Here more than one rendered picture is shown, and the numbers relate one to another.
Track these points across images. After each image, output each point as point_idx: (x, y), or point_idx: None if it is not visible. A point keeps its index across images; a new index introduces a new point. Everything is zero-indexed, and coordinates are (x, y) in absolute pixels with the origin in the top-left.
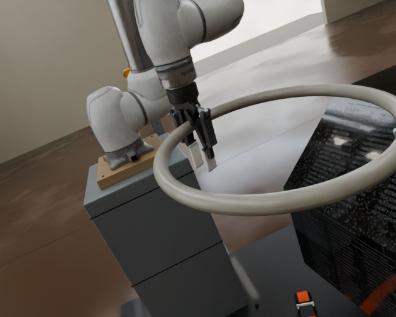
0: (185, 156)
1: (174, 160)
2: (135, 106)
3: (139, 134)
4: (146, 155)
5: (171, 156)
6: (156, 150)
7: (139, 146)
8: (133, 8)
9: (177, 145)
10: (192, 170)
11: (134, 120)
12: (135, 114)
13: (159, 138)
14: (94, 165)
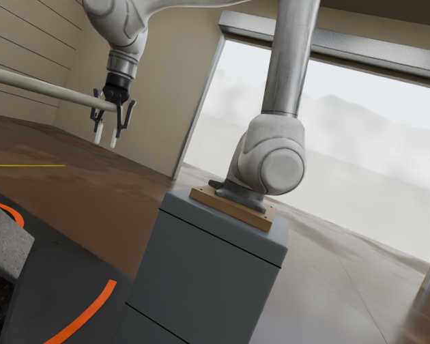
0: (169, 192)
1: (177, 192)
2: (241, 147)
3: (236, 181)
4: (213, 191)
5: (190, 198)
6: (208, 192)
7: (225, 186)
8: (276, 31)
9: (211, 212)
10: (160, 207)
11: (234, 159)
12: (237, 154)
13: (273, 235)
14: (285, 220)
